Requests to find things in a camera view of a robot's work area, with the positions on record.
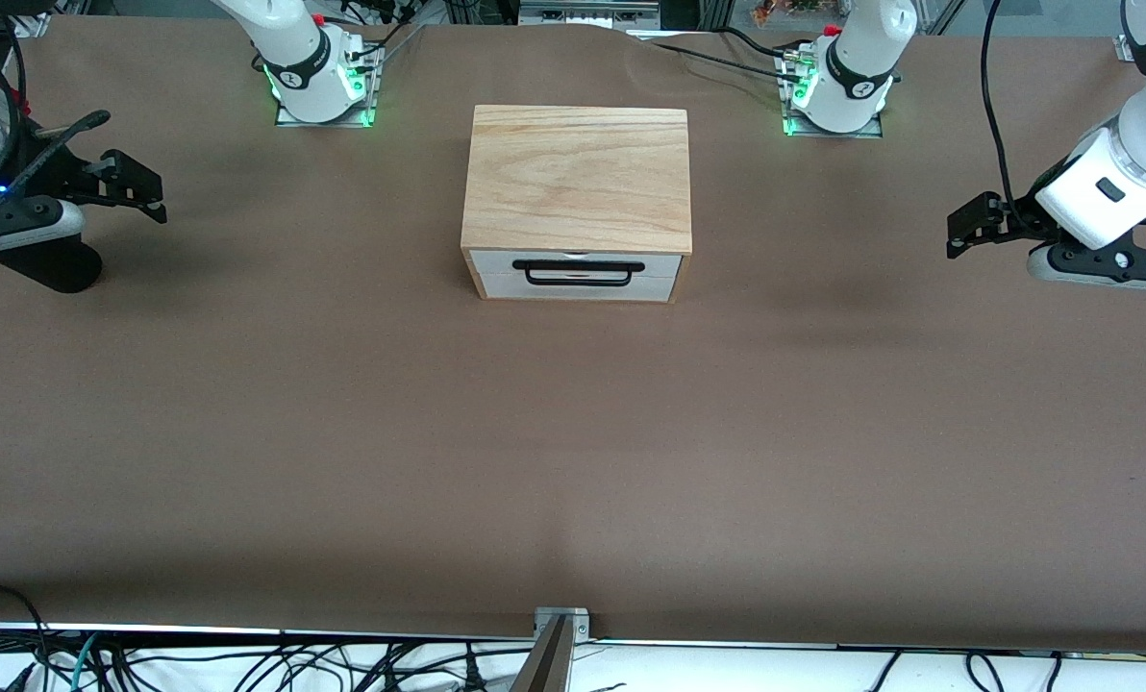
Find long black table cable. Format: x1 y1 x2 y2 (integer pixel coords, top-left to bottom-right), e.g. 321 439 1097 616
648 41 790 82

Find brown paper table cover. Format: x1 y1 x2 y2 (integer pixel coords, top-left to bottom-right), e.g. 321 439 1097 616
0 14 1146 655

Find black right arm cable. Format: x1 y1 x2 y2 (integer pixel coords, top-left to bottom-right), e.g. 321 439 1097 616
0 29 112 217

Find black cylindrical vase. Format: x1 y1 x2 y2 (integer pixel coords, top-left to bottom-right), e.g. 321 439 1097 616
0 238 103 294

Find white-fronted wooden drawer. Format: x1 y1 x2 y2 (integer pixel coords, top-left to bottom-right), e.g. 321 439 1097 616
467 250 682 299

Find grey power strip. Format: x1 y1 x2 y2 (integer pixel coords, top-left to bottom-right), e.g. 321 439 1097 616
520 0 660 28

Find tangled black cable bundle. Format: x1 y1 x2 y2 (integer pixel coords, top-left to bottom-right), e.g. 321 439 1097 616
102 642 536 692

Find black looped floor cable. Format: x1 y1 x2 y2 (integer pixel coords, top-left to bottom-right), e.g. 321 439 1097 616
0 583 52 692

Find aluminium table edge rail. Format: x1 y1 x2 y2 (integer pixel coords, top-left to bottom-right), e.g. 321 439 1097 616
0 622 1146 664

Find black base connector cables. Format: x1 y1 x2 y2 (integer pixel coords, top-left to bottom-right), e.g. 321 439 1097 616
321 0 422 61

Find black metal drawer handle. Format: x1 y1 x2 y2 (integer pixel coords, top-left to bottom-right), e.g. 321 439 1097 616
511 259 647 287

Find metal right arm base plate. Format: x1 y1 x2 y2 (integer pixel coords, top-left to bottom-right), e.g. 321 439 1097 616
275 43 382 128

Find light wooden drawer cabinet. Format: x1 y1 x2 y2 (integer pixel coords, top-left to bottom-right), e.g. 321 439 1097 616
461 106 695 304

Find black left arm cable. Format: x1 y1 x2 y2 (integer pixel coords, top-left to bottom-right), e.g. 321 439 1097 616
982 0 1037 220

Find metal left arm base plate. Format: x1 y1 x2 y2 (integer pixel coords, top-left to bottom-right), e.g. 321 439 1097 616
780 48 884 138

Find short black table cable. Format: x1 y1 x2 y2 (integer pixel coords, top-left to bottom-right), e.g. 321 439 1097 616
722 26 797 61

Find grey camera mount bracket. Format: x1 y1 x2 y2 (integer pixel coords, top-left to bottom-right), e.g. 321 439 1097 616
511 607 591 692

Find teal cable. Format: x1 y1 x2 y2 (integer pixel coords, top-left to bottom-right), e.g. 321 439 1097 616
68 634 100 692

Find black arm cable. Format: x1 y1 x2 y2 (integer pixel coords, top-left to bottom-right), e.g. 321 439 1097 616
982 0 1037 220
0 29 112 217

